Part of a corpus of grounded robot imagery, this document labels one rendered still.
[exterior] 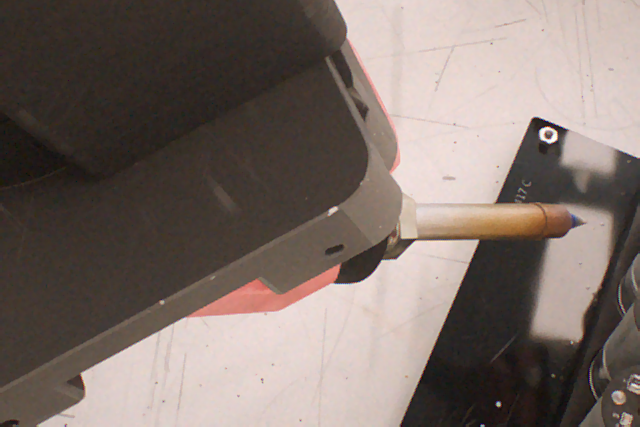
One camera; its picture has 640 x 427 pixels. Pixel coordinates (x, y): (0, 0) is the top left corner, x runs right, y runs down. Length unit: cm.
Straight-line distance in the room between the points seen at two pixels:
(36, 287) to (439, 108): 28
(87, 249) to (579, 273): 25
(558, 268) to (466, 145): 6
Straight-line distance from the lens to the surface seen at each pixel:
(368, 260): 25
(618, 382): 32
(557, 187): 40
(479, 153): 42
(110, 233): 15
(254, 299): 24
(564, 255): 39
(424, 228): 27
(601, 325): 37
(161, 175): 15
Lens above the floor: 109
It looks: 58 degrees down
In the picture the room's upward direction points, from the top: 10 degrees clockwise
